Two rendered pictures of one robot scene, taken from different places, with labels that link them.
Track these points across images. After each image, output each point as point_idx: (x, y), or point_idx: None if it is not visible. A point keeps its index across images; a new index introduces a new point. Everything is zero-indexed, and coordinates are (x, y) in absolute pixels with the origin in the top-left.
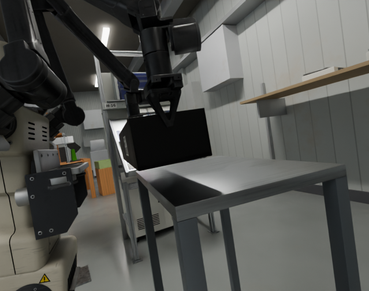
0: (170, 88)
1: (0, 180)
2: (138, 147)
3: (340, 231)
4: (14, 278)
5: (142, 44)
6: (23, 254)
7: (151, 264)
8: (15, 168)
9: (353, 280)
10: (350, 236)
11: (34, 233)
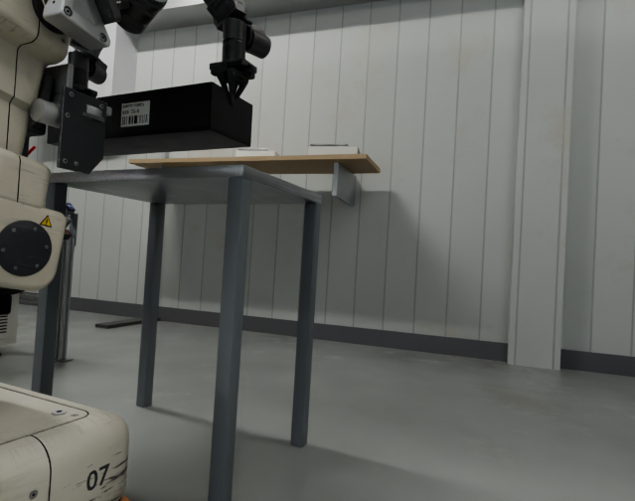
0: (243, 75)
1: (11, 78)
2: (213, 109)
3: (312, 245)
4: (15, 205)
5: (231, 29)
6: (31, 180)
7: (45, 325)
8: (32, 73)
9: (313, 285)
10: (316, 250)
11: (59, 158)
